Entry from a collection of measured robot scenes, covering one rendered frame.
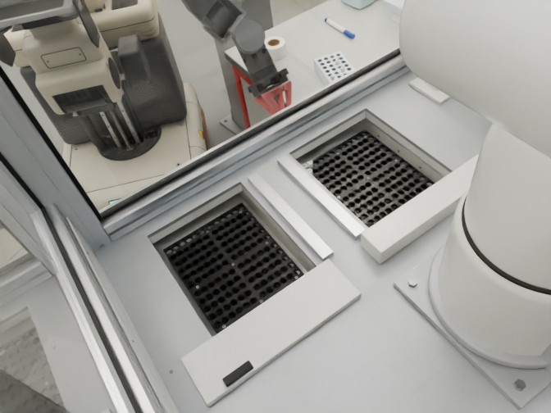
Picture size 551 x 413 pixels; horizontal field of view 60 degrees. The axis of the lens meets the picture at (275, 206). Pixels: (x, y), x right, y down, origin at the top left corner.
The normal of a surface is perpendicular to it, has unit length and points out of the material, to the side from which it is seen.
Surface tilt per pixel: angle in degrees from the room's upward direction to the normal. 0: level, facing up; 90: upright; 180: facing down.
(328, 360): 0
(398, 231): 0
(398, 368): 0
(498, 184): 73
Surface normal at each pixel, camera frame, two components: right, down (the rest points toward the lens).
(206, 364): -0.12, -0.61
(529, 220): -0.82, 0.31
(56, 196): 0.56, 0.60
